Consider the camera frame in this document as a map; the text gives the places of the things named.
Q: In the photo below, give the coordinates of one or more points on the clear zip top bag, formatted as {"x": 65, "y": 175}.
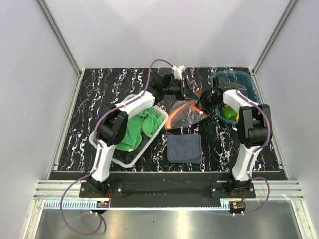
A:
{"x": 195, "y": 113}

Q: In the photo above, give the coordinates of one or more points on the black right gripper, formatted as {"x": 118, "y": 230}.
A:
{"x": 203, "y": 103}

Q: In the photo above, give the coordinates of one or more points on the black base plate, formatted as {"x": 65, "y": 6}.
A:
{"x": 165, "y": 190}

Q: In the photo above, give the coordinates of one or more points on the green fake pepper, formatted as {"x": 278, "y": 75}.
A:
{"x": 228, "y": 113}

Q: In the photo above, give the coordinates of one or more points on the folded dark blue towel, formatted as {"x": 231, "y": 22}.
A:
{"x": 186, "y": 148}

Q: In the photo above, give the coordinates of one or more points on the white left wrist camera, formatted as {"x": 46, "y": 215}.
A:
{"x": 178, "y": 71}

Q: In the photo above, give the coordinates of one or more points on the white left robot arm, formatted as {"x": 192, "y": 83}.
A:
{"x": 111, "y": 127}

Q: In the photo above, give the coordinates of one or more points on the black cloth in basket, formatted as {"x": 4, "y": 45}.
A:
{"x": 127, "y": 157}

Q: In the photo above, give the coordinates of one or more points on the white plastic basket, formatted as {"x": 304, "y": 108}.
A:
{"x": 134, "y": 104}

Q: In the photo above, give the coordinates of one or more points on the blue transparent container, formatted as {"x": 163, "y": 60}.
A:
{"x": 240, "y": 79}

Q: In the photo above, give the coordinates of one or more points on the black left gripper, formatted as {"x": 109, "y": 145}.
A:
{"x": 189, "y": 94}

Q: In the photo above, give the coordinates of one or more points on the green cloth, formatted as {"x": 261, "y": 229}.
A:
{"x": 146, "y": 123}

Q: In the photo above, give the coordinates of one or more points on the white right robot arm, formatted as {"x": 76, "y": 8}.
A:
{"x": 254, "y": 129}

